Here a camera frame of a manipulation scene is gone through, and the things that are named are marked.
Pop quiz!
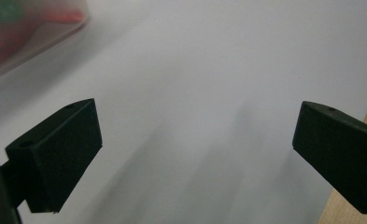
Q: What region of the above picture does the small red snack packet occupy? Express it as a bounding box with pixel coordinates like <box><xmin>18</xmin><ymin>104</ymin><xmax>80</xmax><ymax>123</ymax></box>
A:
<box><xmin>0</xmin><ymin>0</ymin><xmax>42</xmax><ymax>71</ymax></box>

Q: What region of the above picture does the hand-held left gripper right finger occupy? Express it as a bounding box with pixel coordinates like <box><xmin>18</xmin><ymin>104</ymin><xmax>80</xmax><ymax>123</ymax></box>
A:
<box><xmin>291</xmin><ymin>100</ymin><xmax>367</xmax><ymax>216</ymax></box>

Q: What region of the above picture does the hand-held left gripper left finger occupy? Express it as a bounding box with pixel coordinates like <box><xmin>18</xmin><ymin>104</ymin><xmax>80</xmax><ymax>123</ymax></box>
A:
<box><xmin>5</xmin><ymin>98</ymin><xmax>104</xmax><ymax>215</ymax></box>

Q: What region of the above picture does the clear plastic container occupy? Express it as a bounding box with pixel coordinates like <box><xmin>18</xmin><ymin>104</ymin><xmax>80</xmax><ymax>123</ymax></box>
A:
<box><xmin>0</xmin><ymin>0</ymin><xmax>91</xmax><ymax>84</ymax></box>

